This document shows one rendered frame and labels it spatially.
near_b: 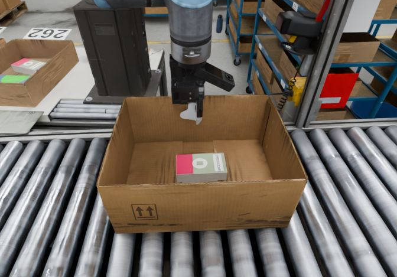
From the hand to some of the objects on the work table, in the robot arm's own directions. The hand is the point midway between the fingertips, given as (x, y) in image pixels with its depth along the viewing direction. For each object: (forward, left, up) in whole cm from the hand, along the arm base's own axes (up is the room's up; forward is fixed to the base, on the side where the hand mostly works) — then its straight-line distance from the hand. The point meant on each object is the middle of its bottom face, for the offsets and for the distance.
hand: (199, 117), depth 74 cm
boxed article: (-56, -65, -14) cm, 87 cm away
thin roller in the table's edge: (-20, -35, -14) cm, 43 cm away
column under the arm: (-37, -23, -12) cm, 45 cm away
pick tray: (-49, -65, -14) cm, 82 cm away
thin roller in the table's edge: (-25, -34, -14) cm, 44 cm away
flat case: (-40, -68, -12) cm, 80 cm away
